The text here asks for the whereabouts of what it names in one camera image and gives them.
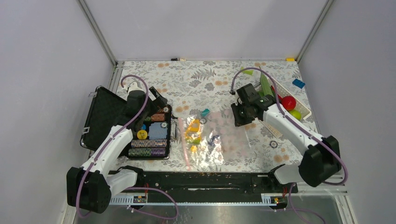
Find long green cucumber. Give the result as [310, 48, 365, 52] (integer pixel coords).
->
[260, 72, 274, 97]

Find clear pink-dotted zip bag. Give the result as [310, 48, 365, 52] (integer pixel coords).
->
[177, 109, 253, 171]

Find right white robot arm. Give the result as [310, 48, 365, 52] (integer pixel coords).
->
[230, 84, 342, 192]

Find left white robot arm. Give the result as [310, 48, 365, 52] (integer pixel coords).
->
[66, 87, 167, 214]

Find red chili pepper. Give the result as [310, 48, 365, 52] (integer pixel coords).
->
[271, 86, 282, 103]

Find black poker chip case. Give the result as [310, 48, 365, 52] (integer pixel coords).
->
[80, 86, 172, 160]

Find lime green block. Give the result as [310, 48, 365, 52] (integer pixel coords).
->
[240, 67, 254, 76]

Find red apple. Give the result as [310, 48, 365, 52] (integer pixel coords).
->
[281, 96, 297, 111]

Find teal small block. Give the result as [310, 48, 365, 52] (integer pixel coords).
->
[200, 108, 210, 118]

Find green apple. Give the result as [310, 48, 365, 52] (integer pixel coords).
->
[289, 110, 302, 120]

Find yellow triangular toy block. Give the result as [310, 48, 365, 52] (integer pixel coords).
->
[184, 119, 202, 144]

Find white plastic basket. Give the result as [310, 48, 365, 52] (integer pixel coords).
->
[255, 75, 312, 121]

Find blue lego brick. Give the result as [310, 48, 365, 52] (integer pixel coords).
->
[292, 78, 305, 89]

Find purple lego brick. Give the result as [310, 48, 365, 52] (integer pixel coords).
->
[208, 135, 220, 147]

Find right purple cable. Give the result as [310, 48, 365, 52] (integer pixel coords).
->
[231, 67, 349, 224]

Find purple cable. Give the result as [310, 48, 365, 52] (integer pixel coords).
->
[231, 67, 349, 224]
[75, 74, 180, 221]

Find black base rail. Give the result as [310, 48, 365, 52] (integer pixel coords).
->
[130, 171, 298, 203]

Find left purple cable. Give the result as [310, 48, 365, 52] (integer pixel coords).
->
[75, 74, 180, 221]

